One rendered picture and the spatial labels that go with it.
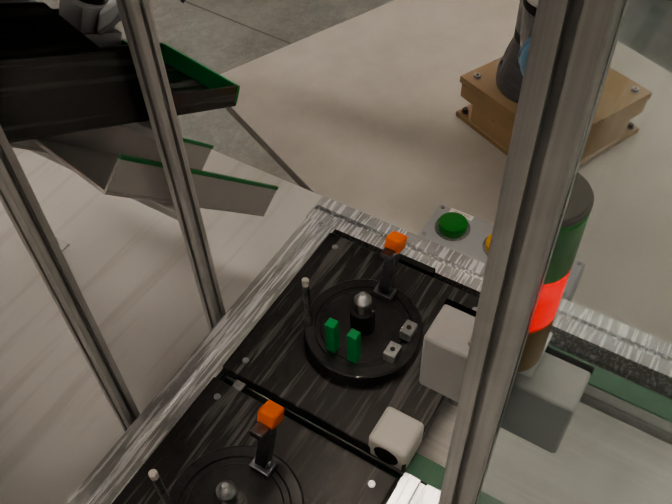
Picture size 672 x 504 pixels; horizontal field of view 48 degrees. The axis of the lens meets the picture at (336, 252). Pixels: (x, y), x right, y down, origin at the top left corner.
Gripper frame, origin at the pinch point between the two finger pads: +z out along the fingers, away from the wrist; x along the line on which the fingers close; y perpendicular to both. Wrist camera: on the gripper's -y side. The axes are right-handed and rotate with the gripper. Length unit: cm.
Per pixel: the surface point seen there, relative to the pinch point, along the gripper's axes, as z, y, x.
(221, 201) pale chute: 7.9, 16.6, -18.7
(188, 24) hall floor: -56, 164, 152
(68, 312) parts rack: 26.1, -0.9, -24.8
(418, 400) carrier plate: 13, 25, -50
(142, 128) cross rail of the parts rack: 7.7, -1.2, -18.4
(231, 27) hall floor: -64, 168, 137
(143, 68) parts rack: 3.9, -8.9, -21.4
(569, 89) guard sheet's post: -1, -29, -62
